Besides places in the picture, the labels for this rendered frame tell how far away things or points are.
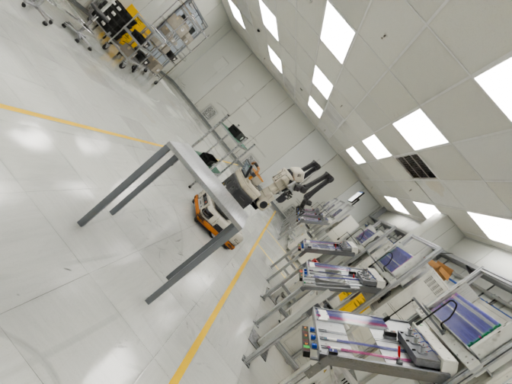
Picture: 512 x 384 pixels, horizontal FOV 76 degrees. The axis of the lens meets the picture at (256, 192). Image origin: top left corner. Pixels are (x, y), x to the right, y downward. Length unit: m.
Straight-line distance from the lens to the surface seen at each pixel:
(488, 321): 2.41
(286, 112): 12.38
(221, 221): 4.01
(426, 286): 3.71
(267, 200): 4.21
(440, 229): 7.09
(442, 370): 2.32
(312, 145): 12.22
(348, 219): 8.19
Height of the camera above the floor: 1.24
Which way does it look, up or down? 7 degrees down
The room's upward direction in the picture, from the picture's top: 51 degrees clockwise
